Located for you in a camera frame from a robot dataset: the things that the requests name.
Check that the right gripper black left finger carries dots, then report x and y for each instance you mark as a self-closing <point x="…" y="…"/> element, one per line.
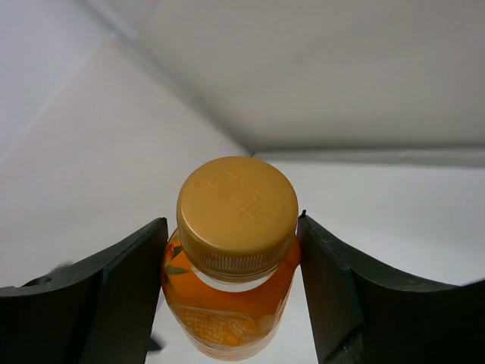
<point x="98" y="310"/>

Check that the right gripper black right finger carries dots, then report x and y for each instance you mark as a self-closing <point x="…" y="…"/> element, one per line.
<point x="365" y="311"/>

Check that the orange bottle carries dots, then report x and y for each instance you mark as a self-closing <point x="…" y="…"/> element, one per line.
<point x="229" y="266"/>

